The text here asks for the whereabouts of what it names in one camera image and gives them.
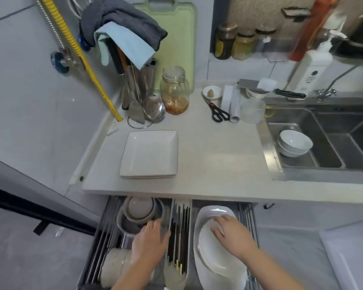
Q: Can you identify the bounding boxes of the chrome faucet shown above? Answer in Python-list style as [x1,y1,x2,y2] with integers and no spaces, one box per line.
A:
[314,60,363,104]

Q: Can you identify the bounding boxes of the white board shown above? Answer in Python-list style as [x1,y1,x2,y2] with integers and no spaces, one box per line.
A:
[319,220,363,290]

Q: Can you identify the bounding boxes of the glass clip-lid jar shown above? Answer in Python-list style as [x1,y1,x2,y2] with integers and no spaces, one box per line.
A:
[160,66,190,116]

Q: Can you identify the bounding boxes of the metal spatula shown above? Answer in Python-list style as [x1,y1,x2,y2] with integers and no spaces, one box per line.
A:
[127,66,146,125]

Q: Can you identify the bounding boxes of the person's right hand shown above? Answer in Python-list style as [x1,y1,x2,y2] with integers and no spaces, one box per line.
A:
[211,215,258,260]

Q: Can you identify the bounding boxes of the white square plate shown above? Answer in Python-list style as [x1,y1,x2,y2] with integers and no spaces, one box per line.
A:
[120,130,179,176]
[119,170,178,179]

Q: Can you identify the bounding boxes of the grey ceramic bowl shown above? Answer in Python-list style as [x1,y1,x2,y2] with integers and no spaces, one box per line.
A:
[122,196,166,226]

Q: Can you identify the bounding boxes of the metal bowl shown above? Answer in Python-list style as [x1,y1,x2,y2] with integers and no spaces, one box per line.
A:
[116,208,158,236]

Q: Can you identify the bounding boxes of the black handled scissors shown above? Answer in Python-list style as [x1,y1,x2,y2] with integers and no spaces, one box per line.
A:
[204,98,231,123]

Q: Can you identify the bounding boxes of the light blue cloth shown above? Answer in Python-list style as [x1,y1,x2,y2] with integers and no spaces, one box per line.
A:
[94,22,156,70]

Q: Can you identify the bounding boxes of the black kitchen appliance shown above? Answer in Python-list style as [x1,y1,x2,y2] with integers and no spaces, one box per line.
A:
[335,6,363,59]

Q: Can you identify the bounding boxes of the yellow corrugated gas hose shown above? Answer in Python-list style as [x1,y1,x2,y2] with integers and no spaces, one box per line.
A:
[38,0,124,123]

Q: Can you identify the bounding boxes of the person's left hand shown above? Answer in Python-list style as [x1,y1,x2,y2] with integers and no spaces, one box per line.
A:
[131,219,172,268]

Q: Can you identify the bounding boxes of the white pump bottle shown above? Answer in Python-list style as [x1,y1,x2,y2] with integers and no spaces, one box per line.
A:
[286,30,349,94]

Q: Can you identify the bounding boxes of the blue valve handle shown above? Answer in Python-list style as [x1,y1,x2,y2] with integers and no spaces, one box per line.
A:
[50,51,71,75]

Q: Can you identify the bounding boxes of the white cup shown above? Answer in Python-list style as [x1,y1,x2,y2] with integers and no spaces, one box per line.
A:
[245,87,270,100]

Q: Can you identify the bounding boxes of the metal skimmer ladle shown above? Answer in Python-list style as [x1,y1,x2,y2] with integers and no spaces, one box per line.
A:
[142,95,166,123]

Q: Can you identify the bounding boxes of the person's right forearm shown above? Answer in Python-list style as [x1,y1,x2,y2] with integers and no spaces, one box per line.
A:
[241,247,307,290]

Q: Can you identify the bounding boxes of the row of dark chopsticks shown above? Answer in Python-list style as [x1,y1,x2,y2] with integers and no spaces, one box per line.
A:
[166,199,191,275]

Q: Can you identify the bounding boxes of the clear glass jar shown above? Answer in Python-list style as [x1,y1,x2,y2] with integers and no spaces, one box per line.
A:
[254,25,276,58]

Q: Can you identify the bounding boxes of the black handled cleaver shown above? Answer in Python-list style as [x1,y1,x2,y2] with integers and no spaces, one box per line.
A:
[237,79,307,100]

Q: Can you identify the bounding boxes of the small white dish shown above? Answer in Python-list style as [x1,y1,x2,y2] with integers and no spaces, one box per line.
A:
[202,85,223,101]

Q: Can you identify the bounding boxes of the white plastic wrap roll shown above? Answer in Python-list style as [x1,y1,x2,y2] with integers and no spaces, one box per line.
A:
[220,84,241,124]

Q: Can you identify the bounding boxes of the silver flexible metal hose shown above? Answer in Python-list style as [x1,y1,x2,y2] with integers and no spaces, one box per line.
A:
[33,0,68,52]

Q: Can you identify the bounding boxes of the yellow pickle jar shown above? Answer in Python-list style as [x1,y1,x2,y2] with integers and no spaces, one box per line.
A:
[231,31,256,61]

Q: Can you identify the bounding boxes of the white cutlery tray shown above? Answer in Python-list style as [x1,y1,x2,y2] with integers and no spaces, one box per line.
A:
[163,197,195,290]

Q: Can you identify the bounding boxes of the metal wire drawer rack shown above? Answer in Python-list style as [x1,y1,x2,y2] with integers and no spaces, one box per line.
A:
[76,196,261,290]

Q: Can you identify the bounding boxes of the green cutting board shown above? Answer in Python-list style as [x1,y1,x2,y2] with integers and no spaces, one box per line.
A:
[132,0,197,91]

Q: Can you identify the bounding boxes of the dark glass jar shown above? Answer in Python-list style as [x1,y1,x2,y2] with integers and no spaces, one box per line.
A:
[214,22,238,60]

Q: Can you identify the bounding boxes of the metal utensil rack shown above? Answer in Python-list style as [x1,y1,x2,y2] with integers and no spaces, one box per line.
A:
[121,57,158,129]

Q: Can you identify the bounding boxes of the small white oval plate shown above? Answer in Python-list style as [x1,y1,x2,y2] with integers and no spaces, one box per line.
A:
[197,217,248,278]

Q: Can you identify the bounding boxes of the white round bowl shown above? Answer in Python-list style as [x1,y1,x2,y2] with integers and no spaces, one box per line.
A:
[276,138,310,158]
[279,130,314,151]

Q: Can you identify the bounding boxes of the dark grey towel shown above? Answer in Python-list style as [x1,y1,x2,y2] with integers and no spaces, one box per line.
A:
[79,0,169,53]

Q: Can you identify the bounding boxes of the clear plastic cup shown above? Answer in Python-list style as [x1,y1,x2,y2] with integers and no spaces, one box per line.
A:
[240,99,267,124]

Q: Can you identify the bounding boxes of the stainless steel sink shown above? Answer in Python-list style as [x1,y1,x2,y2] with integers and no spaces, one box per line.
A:
[257,99,363,182]

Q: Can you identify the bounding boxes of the white folded paper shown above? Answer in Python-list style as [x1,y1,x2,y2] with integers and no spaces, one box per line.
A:
[257,77,279,93]

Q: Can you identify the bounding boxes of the large white oval plate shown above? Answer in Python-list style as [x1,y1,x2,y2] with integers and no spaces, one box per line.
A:
[193,205,249,290]

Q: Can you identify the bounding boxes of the person's left forearm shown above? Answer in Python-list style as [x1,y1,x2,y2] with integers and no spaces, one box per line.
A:
[111,259,158,290]

